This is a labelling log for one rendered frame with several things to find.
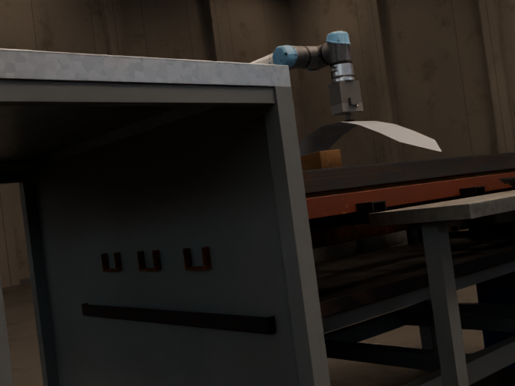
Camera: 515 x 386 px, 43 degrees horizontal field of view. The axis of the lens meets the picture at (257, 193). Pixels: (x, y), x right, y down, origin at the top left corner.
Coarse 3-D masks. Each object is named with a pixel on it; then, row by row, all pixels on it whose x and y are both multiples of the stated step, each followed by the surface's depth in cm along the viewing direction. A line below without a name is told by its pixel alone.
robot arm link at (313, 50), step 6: (312, 48) 219; (318, 48) 220; (312, 54) 217; (318, 54) 219; (312, 60) 218; (318, 60) 220; (324, 60) 219; (312, 66) 220; (318, 66) 222; (324, 66) 222
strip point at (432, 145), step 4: (424, 140) 198; (428, 140) 199; (432, 140) 201; (408, 144) 190; (412, 144) 191; (416, 144) 192; (420, 144) 193; (424, 144) 194; (428, 144) 195; (432, 144) 196; (436, 144) 197; (428, 148) 191; (432, 148) 192; (436, 148) 193
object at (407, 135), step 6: (384, 132) 197; (390, 132) 198; (396, 132) 200; (402, 132) 202; (408, 132) 203; (414, 132) 205; (396, 138) 194; (402, 138) 195; (408, 138) 197; (414, 138) 198; (420, 138) 200; (426, 138) 202
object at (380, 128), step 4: (376, 124) 207; (380, 124) 208; (384, 124) 209; (388, 124) 210; (392, 124) 212; (368, 128) 199; (372, 128) 200; (376, 128) 201; (380, 128) 202; (384, 128) 203; (388, 128) 204; (392, 128) 205; (396, 128) 207; (400, 128) 208; (404, 128) 209
